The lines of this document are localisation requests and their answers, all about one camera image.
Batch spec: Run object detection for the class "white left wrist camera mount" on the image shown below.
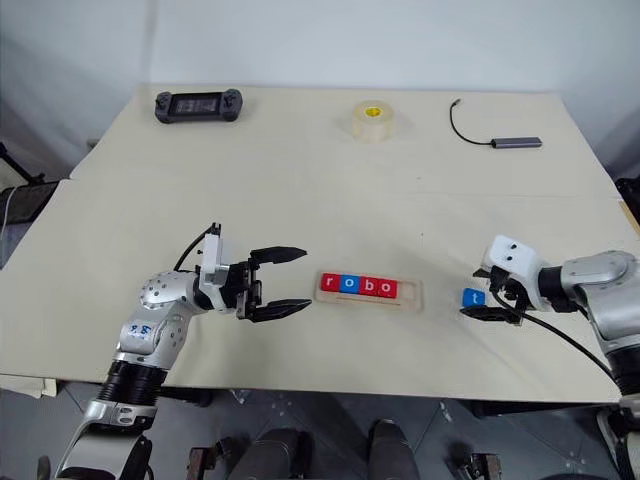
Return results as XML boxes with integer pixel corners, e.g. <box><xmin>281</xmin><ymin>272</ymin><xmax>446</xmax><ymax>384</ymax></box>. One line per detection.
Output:
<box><xmin>196</xmin><ymin>231</ymin><xmax>237</xmax><ymax>315</ymax></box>

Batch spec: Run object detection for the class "black equipment beside table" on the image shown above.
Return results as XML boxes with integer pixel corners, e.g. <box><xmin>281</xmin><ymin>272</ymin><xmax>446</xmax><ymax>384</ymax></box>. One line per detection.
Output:
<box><xmin>614</xmin><ymin>176</ymin><xmax>640</xmax><ymax>227</ymax></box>

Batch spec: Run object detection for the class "black handheld game controller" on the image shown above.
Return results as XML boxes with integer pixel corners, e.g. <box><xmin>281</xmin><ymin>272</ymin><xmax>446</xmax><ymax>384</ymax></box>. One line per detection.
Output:
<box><xmin>153</xmin><ymin>88</ymin><xmax>246</xmax><ymax>125</ymax></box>

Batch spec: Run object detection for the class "wooden letter tray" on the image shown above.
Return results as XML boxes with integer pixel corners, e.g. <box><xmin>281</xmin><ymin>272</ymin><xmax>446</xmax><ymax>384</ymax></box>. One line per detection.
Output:
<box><xmin>314</xmin><ymin>270</ymin><xmax>427</xmax><ymax>314</ymax></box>

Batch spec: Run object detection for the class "black stand with mesh panel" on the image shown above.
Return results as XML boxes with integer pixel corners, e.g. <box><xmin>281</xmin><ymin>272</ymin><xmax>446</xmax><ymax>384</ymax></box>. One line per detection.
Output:
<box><xmin>0</xmin><ymin>141</ymin><xmax>62</xmax><ymax>227</ymax></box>

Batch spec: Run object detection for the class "grey usb hub with cable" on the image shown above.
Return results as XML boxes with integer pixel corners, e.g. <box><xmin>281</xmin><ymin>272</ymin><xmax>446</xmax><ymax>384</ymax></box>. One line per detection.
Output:
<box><xmin>449</xmin><ymin>97</ymin><xmax>544</xmax><ymax>151</ymax></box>

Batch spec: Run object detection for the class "dark rounded shape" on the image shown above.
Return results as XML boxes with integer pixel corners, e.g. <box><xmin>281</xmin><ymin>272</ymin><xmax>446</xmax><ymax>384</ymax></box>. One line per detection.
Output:
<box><xmin>368</xmin><ymin>418</ymin><xmax>421</xmax><ymax>480</ymax></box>

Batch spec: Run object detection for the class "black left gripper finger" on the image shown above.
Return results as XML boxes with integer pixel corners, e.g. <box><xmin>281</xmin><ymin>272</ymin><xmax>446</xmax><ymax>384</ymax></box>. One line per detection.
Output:
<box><xmin>254</xmin><ymin>298</ymin><xmax>314</xmax><ymax>323</ymax></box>
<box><xmin>249</xmin><ymin>245</ymin><xmax>308</xmax><ymax>267</ymax></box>

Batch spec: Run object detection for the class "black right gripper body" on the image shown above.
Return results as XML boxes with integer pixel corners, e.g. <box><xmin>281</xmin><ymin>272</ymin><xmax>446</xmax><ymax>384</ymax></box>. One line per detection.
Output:
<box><xmin>488</xmin><ymin>267</ymin><xmax>532</xmax><ymax>315</ymax></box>

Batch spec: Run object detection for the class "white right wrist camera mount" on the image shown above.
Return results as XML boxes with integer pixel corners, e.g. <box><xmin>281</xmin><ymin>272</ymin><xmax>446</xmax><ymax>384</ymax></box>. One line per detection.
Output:
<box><xmin>480</xmin><ymin>234</ymin><xmax>552</xmax><ymax>312</ymax></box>

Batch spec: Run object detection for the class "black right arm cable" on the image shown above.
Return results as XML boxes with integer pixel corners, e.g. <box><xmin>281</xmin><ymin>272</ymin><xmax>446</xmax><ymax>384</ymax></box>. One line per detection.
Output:
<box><xmin>488</xmin><ymin>283</ymin><xmax>617</xmax><ymax>377</ymax></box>

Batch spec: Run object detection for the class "clear tape roll yellow core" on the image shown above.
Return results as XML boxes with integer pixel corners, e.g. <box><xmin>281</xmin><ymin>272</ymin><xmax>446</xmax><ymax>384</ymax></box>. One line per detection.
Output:
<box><xmin>350</xmin><ymin>99</ymin><xmax>397</xmax><ymax>144</ymax></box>

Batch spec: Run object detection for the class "rusty metal bracket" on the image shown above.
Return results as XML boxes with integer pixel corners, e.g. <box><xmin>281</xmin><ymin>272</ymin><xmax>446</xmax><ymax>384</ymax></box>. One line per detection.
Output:
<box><xmin>468</xmin><ymin>451</ymin><xmax>502</xmax><ymax>480</ymax></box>
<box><xmin>187</xmin><ymin>446</ymin><xmax>212</xmax><ymax>480</ymax></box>

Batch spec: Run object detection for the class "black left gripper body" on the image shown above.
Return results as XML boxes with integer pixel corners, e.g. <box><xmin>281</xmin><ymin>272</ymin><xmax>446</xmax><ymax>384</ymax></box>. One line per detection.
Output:
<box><xmin>221</xmin><ymin>259</ymin><xmax>265</xmax><ymax>320</ymax></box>

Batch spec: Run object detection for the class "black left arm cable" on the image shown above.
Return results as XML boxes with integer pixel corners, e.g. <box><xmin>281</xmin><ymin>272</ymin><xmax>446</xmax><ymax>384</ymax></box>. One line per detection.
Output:
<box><xmin>174</xmin><ymin>221</ymin><xmax>224</xmax><ymax>274</ymax></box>

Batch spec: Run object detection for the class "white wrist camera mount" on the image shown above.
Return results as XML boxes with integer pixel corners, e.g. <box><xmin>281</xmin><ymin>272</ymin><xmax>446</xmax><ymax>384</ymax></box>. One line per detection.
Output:
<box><xmin>196</xmin><ymin>231</ymin><xmax>237</xmax><ymax>315</ymax></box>
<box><xmin>480</xmin><ymin>234</ymin><xmax>552</xmax><ymax>312</ymax></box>

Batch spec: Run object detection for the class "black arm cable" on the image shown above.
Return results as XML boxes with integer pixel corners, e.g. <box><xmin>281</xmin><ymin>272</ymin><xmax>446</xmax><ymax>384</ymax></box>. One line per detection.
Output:
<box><xmin>174</xmin><ymin>221</ymin><xmax>224</xmax><ymax>274</ymax></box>
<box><xmin>488</xmin><ymin>283</ymin><xmax>617</xmax><ymax>377</ymax></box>

